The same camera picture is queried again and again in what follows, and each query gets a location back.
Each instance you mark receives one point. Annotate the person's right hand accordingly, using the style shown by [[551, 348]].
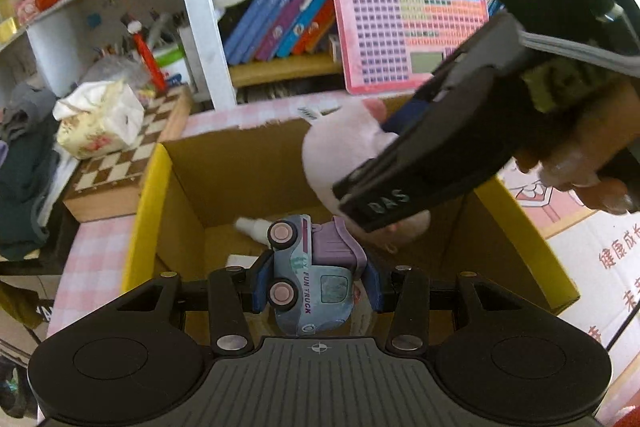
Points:
[[585, 142]]

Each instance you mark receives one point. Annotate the red toy stick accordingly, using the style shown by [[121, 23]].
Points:
[[147, 57]]

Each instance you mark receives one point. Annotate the blue purple toy truck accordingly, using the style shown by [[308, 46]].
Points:
[[305, 277]]

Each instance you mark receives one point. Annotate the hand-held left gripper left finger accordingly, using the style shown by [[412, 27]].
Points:
[[261, 284]]

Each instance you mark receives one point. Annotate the dark patterned pile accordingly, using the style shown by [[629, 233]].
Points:
[[280, 93]]

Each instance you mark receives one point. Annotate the green white jar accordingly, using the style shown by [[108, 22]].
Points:
[[172, 64]]

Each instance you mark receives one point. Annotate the small white bottle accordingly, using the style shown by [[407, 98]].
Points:
[[252, 229]]

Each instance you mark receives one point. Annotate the cardboard box with yellow rim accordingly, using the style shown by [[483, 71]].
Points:
[[190, 187]]

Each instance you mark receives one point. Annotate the white metal shelf rack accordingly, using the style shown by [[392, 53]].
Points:
[[200, 32]]

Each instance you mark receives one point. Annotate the dark clothes pile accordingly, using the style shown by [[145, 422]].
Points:
[[25, 177]]

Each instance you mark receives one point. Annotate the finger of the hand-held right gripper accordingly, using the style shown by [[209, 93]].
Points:
[[425, 177], [406, 118]]

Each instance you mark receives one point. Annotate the floral tissue pack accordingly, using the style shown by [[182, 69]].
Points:
[[100, 122]]

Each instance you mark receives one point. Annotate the white printed carton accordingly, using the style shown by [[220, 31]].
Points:
[[600, 257]]

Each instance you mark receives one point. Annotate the row of colourful books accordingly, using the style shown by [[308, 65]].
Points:
[[280, 12]]

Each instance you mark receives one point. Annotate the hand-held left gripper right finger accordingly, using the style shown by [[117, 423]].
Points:
[[372, 289]]

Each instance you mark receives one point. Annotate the clear plastic bag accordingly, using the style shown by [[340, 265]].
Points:
[[112, 69]]

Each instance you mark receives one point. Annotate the wooden chessboard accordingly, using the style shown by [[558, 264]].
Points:
[[115, 167]]

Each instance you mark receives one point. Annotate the pink plush toy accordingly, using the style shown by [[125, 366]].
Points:
[[330, 147]]

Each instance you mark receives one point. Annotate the pink learning tablet toy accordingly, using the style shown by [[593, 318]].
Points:
[[400, 32]]

